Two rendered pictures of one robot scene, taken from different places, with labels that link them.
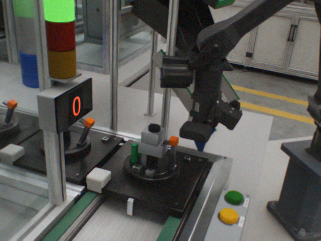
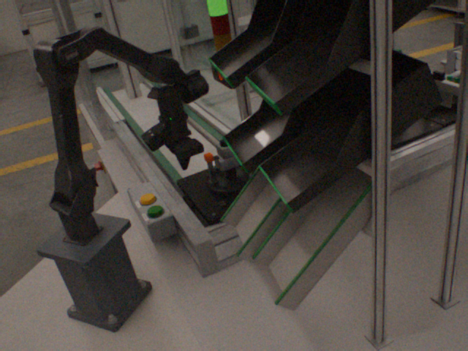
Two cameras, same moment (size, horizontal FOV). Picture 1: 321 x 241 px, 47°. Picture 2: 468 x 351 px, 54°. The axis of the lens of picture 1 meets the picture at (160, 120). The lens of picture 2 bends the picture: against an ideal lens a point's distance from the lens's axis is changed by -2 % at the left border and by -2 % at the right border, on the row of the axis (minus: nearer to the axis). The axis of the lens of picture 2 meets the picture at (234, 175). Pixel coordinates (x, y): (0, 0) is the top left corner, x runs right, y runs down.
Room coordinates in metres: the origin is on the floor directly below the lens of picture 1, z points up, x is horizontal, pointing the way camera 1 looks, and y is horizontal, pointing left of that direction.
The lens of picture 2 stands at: (1.60, -0.64, 1.60)
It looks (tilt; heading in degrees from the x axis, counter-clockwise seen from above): 30 degrees down; 141
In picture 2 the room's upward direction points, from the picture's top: 10 degrees counter-clockwise
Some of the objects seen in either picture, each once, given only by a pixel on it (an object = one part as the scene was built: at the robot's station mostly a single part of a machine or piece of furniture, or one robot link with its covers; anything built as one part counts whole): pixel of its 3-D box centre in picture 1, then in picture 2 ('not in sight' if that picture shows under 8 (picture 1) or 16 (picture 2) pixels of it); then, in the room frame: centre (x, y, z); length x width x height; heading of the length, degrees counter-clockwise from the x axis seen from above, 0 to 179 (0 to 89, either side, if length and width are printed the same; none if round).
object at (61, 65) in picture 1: (61, 61); (223, 42); (0.64, 0.19, 1.28); 0.05 x 0.05 x 0.05
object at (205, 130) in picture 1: (205, 106); (175, 127); (0.74, -0.10, 1.17); 0.19 x 0.06 x 0.08; 162
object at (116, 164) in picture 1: (151, 172); (233, 186); (0.78, 0.01, 0.96); 0.24 x 0.24 x 0.02; 71
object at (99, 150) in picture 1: (64, 133); not in sight; (0.86, 0.26, 1.01); 0.24 x 0.24 x 0.13; 71
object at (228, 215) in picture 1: (228, 217); (148, 199); (0.63, -0.16, 0.96); 0.04 x 0.04 x 0.02
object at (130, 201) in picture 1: (130, 206); not in sight; (0.66, 0.05, 0.95); 0.01 x 0.01 x 0.04; 71
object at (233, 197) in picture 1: (234, 198); (155, 212); (0.70, -0.19, 0.96); 0.04 x 0.04 x 0.02
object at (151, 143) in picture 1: (149, 138); (230, 151); (0.78, 0.02, 1.06); 0.08 x 0.04 x 0.07; 72
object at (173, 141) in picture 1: (170, 150); (213, 166); (0.77, -0.03, 1.04); 0.04 x 0.02 x 0.08; 71
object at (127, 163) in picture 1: (152, 166); (232, 179); (0.78, 0.01, 0.98); 0.14 x 0.14 x 0.02
